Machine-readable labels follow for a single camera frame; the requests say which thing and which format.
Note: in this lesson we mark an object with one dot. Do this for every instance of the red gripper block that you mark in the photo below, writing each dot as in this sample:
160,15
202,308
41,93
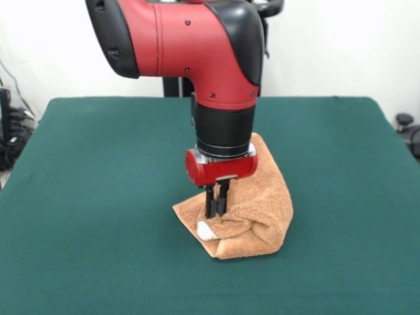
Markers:
226,170

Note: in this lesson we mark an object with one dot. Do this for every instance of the grey chair base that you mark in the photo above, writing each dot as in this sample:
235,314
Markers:
404,119

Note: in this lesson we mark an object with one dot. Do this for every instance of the dark green table cloth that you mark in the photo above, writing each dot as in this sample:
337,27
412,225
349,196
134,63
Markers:
98,197

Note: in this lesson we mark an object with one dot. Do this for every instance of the tan terry towel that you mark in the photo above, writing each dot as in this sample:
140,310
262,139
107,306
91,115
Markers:
262,203

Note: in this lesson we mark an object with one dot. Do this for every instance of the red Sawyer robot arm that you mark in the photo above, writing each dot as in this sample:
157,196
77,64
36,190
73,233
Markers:
197,49

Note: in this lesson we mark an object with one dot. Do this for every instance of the black equipment pile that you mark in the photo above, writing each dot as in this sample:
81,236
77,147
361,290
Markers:
13,154

